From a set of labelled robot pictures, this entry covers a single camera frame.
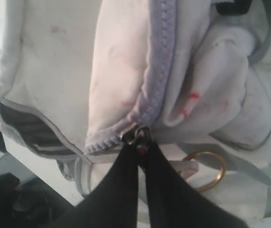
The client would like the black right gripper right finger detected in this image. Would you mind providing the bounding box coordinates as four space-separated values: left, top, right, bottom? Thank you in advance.
140 141 248 228

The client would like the white canvas duffel bag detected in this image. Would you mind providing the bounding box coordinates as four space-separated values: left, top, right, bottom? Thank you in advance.
0 0 271 221

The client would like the brass ring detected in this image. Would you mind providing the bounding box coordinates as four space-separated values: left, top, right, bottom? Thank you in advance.
185 151 226 192

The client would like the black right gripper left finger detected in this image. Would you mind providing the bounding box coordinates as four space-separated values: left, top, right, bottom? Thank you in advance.
51 145 139 228

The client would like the grey shoulder strap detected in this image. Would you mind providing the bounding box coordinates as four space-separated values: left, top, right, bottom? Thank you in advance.
223 152 271 205

